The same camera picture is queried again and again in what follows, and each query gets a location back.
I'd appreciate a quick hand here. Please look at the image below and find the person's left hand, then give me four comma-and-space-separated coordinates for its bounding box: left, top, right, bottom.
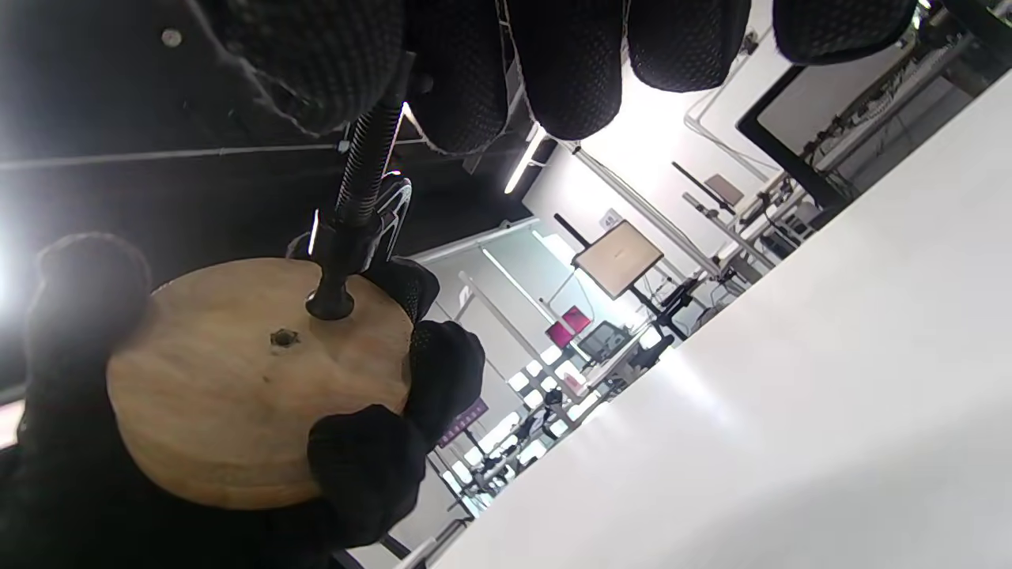
0, 232, 488, 569

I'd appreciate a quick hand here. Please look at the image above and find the round wooden disc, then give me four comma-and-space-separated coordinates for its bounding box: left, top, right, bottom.
106, 256, 417, 511

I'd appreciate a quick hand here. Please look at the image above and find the black metal clamp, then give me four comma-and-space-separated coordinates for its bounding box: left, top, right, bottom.
286, 47, 417, 322

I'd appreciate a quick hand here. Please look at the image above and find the brown wooden tabletop board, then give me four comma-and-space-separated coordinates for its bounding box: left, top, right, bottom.
572, 219, 666, 301

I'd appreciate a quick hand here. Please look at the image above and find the person's right hand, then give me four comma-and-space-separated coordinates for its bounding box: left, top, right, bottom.
186, 0, 919, 156

